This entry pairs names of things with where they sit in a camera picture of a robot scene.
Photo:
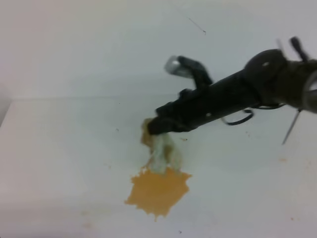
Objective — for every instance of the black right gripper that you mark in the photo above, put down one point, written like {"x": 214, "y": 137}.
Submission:
{"x": 187, "y": 113}

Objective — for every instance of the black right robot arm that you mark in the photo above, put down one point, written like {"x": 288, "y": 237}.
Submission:
{"x": 268, "y": 81}

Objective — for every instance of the orange coffee stain puddle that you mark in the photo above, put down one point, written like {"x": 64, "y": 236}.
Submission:
{"x": 156, "y": 194}

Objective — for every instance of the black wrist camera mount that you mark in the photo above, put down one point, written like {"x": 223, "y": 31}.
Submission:
{"x": 188, "y": 68}

